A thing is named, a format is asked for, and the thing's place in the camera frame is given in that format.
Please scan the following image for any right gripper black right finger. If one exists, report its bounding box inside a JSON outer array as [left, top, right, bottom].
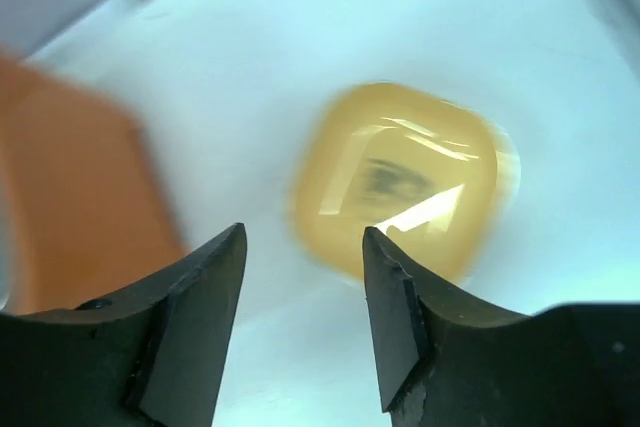
[[362, 227, 639, 426]]

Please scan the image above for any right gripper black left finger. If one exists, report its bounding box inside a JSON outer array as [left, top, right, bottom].
[[1, 223, 247, 426]]

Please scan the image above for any small yellow square dish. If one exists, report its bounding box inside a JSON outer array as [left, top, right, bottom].
[[291, 82, 521, 282]]

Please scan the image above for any orange plastic bin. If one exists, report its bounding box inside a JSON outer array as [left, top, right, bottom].
[[1, 56, 187, 315]]

